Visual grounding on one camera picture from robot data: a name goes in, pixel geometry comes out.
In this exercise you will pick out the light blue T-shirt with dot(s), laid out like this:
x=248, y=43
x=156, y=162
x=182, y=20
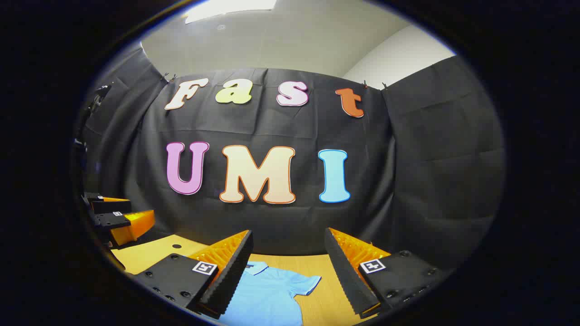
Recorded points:
x=267, y=294

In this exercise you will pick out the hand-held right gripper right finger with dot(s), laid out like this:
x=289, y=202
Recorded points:
x=344, y=276

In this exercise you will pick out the ceiling light panel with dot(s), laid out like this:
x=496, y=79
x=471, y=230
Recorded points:
x=231, y=9

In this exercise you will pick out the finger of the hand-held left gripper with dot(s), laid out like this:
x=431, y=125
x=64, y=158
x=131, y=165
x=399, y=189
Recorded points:
x=131, y=228
x=108, y=206

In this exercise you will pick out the black backdrop cloth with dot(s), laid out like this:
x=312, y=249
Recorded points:
x=294, y=217

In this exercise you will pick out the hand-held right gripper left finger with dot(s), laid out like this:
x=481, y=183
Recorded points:
x=231, y=276

